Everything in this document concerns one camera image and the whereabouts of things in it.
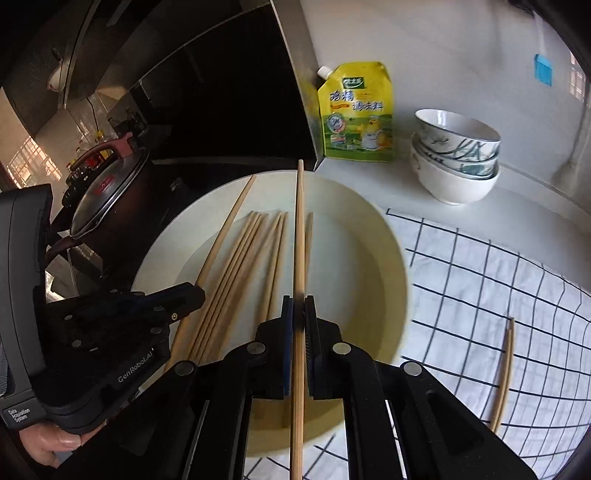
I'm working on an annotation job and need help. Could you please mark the blue patterned bowl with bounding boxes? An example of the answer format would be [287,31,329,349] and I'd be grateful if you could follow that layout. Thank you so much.
[412,131,500,178]
[414,108,502,162]

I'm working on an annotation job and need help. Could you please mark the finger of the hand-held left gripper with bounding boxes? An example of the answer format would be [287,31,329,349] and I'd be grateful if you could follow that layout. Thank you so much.
[131,283,206,320]
[134,314,172,344]

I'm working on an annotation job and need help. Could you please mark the person's left hand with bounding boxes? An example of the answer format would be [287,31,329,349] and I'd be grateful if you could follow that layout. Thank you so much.
[21,415,109,468]

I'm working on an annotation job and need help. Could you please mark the blue wall sticker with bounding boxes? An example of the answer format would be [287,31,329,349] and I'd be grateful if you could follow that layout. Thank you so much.
[534,54,555,86]

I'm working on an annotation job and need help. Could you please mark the black steel range hood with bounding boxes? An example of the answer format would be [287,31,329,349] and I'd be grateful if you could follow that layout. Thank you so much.
[60,0,331,172]

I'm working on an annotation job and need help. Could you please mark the white cartoon face bowl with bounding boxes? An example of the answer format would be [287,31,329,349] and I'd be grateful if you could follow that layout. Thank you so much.
[411,138,501,206]

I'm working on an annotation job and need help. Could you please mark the large cream plate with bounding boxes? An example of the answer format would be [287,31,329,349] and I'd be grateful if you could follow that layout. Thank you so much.
[130,170,411,459]

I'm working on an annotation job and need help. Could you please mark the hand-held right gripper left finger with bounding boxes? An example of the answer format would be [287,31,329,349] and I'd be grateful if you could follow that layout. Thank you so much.
[55,295,296,480]

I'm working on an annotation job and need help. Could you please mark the window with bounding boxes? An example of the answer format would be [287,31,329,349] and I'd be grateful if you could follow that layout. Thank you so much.
[570,53,590,100]

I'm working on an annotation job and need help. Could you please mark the yellow seasoning pouch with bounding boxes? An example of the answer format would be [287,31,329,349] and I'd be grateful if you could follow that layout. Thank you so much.
[316,61,397,163]

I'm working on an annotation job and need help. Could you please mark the white black checked cloth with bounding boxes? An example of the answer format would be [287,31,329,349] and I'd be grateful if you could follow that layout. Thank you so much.
[242,208,591,480]

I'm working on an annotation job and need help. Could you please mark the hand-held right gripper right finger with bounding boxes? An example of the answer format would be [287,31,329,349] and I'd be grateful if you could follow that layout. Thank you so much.
[302,295,539,480]

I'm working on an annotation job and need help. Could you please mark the steel pot lid red handle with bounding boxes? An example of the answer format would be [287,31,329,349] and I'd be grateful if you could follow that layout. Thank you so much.
[68,133,151,238]

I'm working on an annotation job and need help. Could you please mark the row of condiment bottles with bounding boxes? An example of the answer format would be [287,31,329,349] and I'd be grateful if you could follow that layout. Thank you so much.
[65,129,112,185]

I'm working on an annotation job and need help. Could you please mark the dark red cooking pot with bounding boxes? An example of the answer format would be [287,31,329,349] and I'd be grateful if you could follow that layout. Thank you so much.
[44,148,153,278]

